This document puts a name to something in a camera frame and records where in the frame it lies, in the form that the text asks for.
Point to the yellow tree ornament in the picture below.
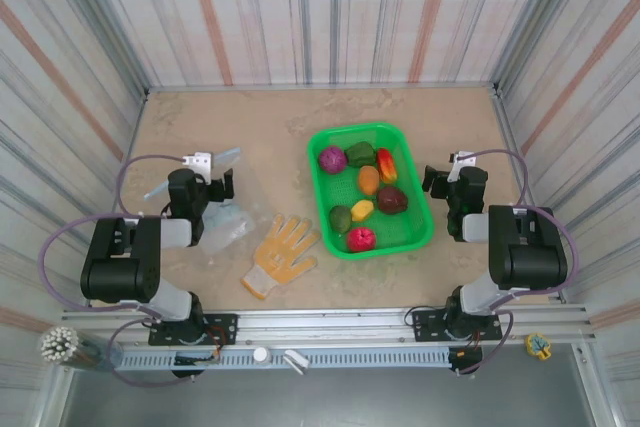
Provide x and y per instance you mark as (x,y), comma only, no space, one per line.
(538,346)

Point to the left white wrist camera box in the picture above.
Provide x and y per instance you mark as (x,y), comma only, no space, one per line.
(200,163)

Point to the green plastic mesh basket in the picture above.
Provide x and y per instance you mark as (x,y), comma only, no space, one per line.
(402,234)

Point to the green toy avocado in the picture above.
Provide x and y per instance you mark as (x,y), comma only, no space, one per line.
(340,219)

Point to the clear zip-top bag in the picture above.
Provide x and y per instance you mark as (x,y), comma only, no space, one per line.
(235,232)

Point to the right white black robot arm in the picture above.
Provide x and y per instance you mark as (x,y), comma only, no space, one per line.
(525,247)

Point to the bundle of white sticks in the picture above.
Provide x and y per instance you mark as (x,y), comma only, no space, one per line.
(57,344)

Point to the orange white work glove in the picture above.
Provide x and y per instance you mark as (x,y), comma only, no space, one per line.
(280,257)

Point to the yellow toy fruit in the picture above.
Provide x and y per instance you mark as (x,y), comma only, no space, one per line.
(362,209)

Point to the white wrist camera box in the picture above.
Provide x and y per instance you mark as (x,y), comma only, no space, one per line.
(461,159)
(200,163)

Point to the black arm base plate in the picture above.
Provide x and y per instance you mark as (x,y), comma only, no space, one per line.
(225,329)
(425,324)

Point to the orange toy mango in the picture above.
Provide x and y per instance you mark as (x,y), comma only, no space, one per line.
(369,179)

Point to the red toy pomegranate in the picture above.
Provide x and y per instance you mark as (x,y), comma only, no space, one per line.
(361,239)

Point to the white plastic clip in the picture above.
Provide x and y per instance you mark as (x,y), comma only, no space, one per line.
(296,362)

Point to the dark red toy fruit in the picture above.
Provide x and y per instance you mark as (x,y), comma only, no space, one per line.
(392,199)

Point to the red yellow toy pepper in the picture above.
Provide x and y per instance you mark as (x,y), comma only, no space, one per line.
(386,166)

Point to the white round bottle cap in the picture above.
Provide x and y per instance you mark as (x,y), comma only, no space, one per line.
(262,355)

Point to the aluminium mounting rail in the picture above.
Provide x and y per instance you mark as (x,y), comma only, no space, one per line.
(325,322)

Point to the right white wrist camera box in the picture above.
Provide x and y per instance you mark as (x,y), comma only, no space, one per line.
(461,159)

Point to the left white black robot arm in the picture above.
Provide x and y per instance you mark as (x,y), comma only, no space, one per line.
(150,252)

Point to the purple toy cabbage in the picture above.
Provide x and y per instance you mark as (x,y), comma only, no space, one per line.
(333,159)

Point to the green toy bell pepper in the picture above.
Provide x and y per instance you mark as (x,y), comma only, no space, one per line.
(360,154)

